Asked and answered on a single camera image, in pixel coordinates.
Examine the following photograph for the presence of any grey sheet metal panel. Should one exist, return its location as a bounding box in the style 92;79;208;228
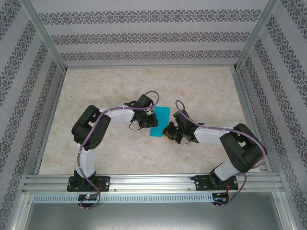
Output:
7;193;302;230

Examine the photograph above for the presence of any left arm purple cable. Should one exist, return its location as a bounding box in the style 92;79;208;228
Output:
76;90;161;210

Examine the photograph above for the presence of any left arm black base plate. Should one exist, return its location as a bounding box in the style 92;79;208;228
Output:
67;176;111;192

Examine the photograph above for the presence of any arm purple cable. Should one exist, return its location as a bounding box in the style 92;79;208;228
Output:
76;90;161;210
175;100;267;208

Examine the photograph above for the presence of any aluminium mounting rail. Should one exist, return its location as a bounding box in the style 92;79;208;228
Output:
23;173;286;194

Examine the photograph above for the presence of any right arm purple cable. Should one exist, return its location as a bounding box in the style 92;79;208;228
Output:
175;100;267;208

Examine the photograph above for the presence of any aluminium frame post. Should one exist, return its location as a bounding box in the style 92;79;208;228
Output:
19;0;68;74
234;0;281;72

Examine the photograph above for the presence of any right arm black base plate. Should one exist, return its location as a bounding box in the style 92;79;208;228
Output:
194;174;239;191

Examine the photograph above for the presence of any slotted grey cable duct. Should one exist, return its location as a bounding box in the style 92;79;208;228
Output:
32;193;214;204

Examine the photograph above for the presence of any aluminium frame cross beam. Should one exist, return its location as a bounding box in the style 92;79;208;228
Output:
64;64;237;70

